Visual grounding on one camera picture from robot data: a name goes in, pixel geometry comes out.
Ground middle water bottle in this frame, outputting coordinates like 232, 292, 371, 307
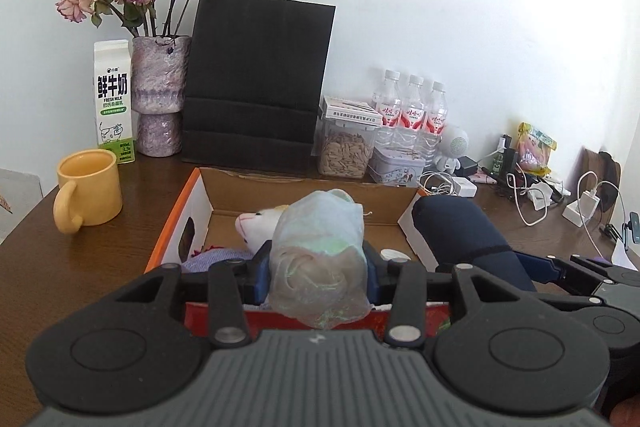
396, 75, 425, 150

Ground colourful snack packet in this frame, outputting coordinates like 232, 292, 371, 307
515, 122, 558, 176

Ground translucent plastic bag bundle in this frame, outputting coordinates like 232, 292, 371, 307
268, 188, 372, 329

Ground white wall plug adapter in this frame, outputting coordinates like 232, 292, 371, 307
562, 170, 622, 258

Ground right water bottle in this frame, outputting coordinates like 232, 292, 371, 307
421, 81, 448, 161

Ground left water bottle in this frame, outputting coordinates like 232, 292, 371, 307
372, 69, 401, 147

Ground white cat plush toy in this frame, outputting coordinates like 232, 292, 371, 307
234, 205, 288, 254

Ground small green bottle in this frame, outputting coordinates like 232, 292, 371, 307
491, 134, 508, 176

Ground white charger block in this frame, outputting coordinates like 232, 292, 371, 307
451, 176, 477, 198

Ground yellow ceramic mug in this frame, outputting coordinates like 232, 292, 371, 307
53, 148, 122, 234

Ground purple textured vase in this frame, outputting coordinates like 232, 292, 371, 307
131, 36, 191, 157

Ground decorated metal tin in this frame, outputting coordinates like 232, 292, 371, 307
368, 146, 425, 187

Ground white flat box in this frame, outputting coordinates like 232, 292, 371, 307
321, 95, 383, 128

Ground water bottle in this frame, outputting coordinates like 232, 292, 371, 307
421, 81, 448, 161
372, 69, 401, 147
396, 75, 425, 150

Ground white green milk carton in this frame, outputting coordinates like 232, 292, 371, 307
93, 40, 134, 164

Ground black power adapter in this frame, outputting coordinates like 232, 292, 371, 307
454, 156, 478, 178

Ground black paper shopping bag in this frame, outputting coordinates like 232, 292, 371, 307
181, 0, 335, 174

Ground red orange cardboard box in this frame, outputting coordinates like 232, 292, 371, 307
146, 168, 436, 336

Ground white robot figurine speaker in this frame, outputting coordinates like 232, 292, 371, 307
434, 124, 469, 174

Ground white wired earphones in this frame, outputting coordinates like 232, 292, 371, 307
418, 171, 457, 195

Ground clear jar of seeds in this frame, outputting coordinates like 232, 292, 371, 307
318, 119, 378, 180

